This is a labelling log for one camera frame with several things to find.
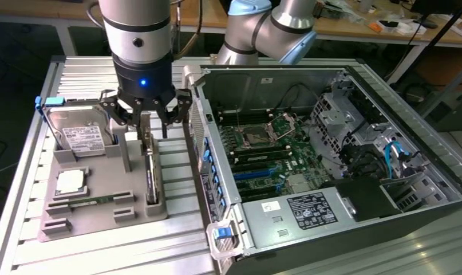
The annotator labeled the green RAM stick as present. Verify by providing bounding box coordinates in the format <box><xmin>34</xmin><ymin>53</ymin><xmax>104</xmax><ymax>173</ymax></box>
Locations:
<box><xmin>66</xmin><ymin>195</ymin><xmax>119</xmax><ymax>205</ymax></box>

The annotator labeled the grey printed parts rack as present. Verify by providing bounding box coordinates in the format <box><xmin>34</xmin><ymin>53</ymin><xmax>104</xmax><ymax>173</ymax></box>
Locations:
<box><xmin>38</xmin><ymin>121</ymin><xmax>168</xmax><ymax>243</ymax></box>

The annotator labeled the metal socket cover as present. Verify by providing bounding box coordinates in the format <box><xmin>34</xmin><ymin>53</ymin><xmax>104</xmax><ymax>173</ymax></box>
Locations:
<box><xmin>267</xmin><ymin>112</ymin><xmax>298</xmax><ymax>142</ymax></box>

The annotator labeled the green motherboard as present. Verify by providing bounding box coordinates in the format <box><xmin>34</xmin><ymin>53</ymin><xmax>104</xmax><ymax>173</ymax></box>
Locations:
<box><xmin>215</xmin><ymin>110</ymin><xmax>334</xmax><ymax>203</ymax></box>

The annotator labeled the CPU socket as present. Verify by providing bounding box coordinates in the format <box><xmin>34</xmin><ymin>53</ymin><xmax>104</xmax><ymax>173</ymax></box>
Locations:
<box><xmin>240</xmin><ymin>125</ymin><xmax>272</xmax><ymax>150</ymax></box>

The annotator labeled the blue disk wire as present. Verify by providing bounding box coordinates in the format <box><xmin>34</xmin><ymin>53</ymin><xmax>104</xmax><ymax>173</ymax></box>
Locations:
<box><xmin>383</xmin><ymin>138</ymin><xmax>407</xmax><ymax>179</ymax></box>

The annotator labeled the black foam in white tray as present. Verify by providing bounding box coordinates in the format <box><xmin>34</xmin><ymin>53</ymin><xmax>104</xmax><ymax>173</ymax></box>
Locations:
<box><xmin>379</xmin><ymin>19</ymin><xmax>403</xmax><ymax>33</ymax></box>

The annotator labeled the silver chipset heatsink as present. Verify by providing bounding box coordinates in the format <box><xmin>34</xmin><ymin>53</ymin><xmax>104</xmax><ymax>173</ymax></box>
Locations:
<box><xmin>287</xmin><ymin>175</ymin><xmax>314</xmax><ymax>195</ymax></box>

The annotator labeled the silver CPU chip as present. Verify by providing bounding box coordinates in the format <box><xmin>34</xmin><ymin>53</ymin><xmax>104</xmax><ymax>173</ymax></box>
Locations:
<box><xmin>56</xmin><ymin>170</ymin><xmax>90</xmax><ymax>194</ymax></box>

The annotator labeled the blue expansion slot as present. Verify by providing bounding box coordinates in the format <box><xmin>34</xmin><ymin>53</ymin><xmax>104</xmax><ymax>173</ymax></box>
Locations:
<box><xmin>234</xmin><ymin>168</ymin><xmax>275</xmax><ymax>182</ymax></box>

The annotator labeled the black plastic shroud box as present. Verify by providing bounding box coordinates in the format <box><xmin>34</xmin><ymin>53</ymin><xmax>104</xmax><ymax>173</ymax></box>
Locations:
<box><xmin>336</xmin><ymin>179</ymin><xmax>404</xmax><ymax>222</ymax></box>

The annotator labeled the wooden desk with clutter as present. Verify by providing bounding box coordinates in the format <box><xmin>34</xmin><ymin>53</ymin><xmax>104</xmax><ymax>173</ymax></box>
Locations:
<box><xmin>315</xmin><ymin>8</ymin><xmax>462</xmax><ymax>84</ymax></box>

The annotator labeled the black RAM stick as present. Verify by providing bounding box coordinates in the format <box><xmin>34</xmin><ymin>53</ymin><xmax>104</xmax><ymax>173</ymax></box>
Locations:
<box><xmin>234</xmin><ymin>151</ymin><xmax>290</xmax><ymax>164</ymax></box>

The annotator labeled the grey power supply unit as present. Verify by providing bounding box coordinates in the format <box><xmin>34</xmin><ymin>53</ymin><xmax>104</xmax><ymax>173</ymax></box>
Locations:
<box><xmin>240</xmin><ymin>186</ymin><xmax>359</xmax><ymax>249</ymax></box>

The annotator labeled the dark computer tower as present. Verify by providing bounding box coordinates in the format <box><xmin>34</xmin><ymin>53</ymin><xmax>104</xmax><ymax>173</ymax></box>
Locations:
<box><xmin>421</xmin><ymin>91</ymin><xmax>462</xmax><ymax>132</ymax></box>

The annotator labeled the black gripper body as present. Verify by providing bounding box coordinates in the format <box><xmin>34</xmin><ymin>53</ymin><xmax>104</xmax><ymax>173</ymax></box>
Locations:
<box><xmin>112</xmin><ymin>53</ymin><xmax>178</xmax><ymax>113</ymax></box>

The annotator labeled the wooden desk with white legs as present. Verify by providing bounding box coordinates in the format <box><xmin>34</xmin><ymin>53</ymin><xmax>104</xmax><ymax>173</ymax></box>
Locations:
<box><xmin>0</xmin><ymin>0</ymin><xmax>232</xmax><ymax>57</ymax></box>

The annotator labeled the black slanted pole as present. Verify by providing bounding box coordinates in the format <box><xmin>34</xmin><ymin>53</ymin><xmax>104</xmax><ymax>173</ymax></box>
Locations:
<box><xmin>383</xmin><ymin>8</ymin><xmax>462</xmax><ymax>85</ymax></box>

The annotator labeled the perforated metal disk bay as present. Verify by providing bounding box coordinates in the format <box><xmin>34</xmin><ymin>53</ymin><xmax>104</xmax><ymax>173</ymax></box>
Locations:
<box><xmin>310</xmin><ymin>91</ymin><xmax>372</xmax><ymax>152</ymax></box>

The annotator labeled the low profile graphics card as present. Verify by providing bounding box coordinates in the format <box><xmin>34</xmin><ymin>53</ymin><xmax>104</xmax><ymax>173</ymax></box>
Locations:
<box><xmin>138</xmin><ymin>112</ymin><xmax>164</xmax><ymax>206</ymax></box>

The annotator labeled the black expansion slot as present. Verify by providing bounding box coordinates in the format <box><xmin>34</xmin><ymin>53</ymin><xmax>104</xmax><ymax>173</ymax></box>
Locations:
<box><xmin>236</xmin><ymin>183</ymin><xmax>284</xmax><ymax>193</ymax></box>

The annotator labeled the black monitor stand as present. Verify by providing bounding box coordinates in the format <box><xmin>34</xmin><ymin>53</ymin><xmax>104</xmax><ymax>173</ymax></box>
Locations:
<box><xmin>413</xmin><ymin>11</ymin><xmax>440</xmax><ymax>29</ymax></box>

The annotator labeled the hard disk in blue carrier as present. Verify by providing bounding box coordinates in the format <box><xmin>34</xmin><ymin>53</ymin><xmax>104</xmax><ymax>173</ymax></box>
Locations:
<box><xmin>35</xmin><ymin>96</ymin><xmax>120</xmax><ymax>158</ymax></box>

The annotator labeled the open black PC case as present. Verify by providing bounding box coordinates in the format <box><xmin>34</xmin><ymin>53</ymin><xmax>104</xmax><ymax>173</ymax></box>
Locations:
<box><xmin>182</xmin><ymin>64</ymin><xmax>462</xmax><ymax>275</ymax></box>

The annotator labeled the hanging cable bundle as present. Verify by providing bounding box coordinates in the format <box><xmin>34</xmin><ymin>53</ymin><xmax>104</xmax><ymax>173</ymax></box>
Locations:
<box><xmin>175</xmin><ymin>0</ymin><xmax>206</xmax><ymax>61</ymax></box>

